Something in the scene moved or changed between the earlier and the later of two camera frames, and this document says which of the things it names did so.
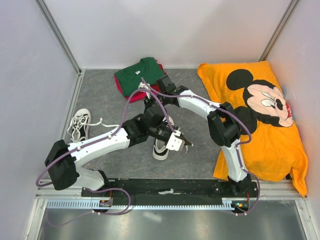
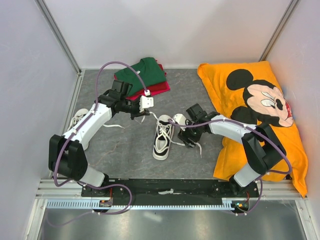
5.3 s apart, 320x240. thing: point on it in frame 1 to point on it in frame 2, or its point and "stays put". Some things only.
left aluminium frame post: x=55 y=30 stays put
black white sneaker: x=160 y=151 stays put
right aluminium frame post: x=276 y=36 stays put
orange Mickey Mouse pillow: x=272 y=144 stays put
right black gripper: x=148 y=102 to x=184 y=135
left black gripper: x=186 y=142 to x=138 y=113
